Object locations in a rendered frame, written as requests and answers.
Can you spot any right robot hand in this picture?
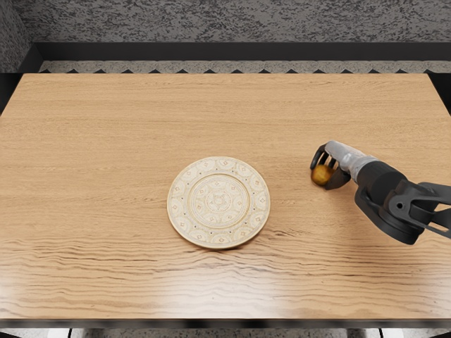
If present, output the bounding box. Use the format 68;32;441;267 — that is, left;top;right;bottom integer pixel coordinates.
309;140;378;191

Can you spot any small golden brown fruit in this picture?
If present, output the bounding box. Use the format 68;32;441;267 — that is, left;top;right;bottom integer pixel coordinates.
310;164;335;187

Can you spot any cream patterned plate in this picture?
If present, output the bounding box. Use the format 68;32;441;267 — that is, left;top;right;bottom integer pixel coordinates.
166;156;271;250

